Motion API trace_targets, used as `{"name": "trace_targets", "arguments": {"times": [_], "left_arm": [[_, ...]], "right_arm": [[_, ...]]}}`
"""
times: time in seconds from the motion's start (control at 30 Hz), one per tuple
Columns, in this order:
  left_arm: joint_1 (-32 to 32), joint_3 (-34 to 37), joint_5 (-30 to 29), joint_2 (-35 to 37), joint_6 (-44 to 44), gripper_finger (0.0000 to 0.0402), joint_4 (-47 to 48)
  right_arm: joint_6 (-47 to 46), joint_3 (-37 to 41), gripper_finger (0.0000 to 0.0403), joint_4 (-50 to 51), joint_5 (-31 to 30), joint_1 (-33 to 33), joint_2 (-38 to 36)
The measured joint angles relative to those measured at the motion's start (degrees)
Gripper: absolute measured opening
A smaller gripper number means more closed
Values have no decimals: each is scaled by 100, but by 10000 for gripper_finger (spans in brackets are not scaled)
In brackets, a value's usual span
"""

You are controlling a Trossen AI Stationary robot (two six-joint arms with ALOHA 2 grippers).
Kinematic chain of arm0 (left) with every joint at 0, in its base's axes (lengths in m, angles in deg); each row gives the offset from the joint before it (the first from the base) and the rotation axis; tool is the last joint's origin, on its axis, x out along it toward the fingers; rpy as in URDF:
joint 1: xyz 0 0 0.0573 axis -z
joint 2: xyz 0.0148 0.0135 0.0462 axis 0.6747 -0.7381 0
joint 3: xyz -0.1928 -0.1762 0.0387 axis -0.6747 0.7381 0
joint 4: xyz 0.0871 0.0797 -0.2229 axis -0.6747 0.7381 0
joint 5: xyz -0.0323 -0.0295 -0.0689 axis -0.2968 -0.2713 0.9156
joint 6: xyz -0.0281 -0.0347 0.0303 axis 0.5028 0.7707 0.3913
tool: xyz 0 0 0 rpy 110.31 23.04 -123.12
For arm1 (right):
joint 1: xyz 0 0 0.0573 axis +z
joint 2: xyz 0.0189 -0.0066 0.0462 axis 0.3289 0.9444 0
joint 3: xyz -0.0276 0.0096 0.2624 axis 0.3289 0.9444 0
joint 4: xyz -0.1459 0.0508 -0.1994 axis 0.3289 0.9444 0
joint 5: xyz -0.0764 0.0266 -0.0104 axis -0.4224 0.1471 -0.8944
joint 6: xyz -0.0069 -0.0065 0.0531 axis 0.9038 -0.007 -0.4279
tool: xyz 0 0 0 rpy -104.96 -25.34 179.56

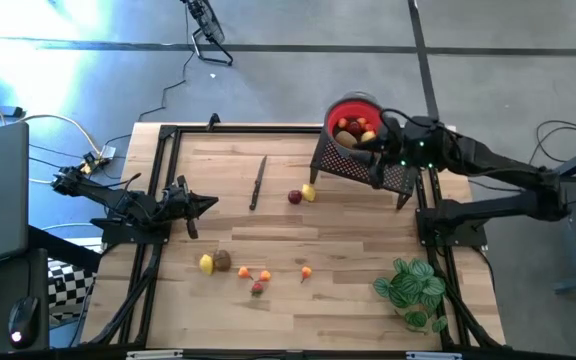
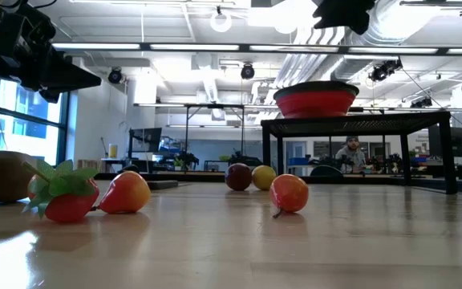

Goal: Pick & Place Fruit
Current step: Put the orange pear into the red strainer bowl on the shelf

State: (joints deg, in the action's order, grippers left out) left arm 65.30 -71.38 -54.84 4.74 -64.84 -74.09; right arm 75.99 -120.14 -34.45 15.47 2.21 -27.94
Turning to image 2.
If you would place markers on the black ceiling spotlight cluster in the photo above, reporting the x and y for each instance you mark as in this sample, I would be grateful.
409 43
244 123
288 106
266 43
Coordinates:
383 72
421 103

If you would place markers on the yellow toy lemon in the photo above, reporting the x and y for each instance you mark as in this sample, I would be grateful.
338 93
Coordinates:
264 177

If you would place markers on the black aluminium table frame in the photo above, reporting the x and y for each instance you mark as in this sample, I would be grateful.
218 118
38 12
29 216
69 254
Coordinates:
375 179

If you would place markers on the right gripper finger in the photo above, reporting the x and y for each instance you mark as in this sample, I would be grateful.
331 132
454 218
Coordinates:
335 12
361 16

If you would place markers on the small red-yellow toy pear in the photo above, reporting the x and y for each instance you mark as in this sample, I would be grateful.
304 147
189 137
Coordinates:
30 194
126 192

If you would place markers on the red collapsible colander grey rim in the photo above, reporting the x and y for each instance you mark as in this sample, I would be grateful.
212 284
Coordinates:
315 105

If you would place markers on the black background rig frame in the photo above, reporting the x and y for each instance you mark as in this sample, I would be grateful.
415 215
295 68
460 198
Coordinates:
215 106

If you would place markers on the yellow container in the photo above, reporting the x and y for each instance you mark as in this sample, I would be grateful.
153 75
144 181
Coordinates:
113 151

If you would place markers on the black kitchen knife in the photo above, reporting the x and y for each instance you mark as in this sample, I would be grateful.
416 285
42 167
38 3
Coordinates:
163 185

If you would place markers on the red toy strawberry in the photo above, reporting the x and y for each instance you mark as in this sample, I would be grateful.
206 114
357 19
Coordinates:
70 206

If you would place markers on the large window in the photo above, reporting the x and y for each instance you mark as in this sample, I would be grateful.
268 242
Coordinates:
26 132

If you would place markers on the black computer monitor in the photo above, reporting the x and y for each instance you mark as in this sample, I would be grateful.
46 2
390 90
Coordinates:
147 138
461 140

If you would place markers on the dark red toy plum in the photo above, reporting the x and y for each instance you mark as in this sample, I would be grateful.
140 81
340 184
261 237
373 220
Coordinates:
238 177

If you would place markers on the black perforated metal shelf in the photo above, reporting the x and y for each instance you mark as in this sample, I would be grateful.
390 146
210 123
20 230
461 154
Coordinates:
415 120

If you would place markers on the person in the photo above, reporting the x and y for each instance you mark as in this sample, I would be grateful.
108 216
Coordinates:
351 154

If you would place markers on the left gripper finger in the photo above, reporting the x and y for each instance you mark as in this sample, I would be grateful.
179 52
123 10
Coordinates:
72 75

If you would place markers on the round orange-red toy fruit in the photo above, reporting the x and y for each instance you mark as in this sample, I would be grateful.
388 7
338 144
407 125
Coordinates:
289 192

